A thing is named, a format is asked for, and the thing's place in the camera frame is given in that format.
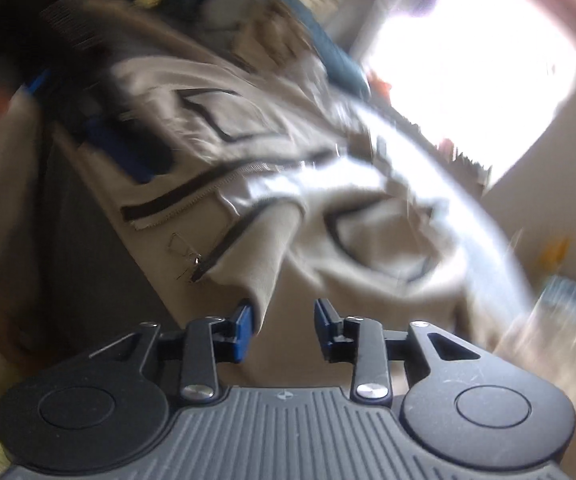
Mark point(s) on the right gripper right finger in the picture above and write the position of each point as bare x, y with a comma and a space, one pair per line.
438, 365

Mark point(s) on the beige zip-up hoodie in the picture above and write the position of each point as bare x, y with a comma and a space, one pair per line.
276, 189

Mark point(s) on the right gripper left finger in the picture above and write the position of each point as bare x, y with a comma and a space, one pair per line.
183, 363

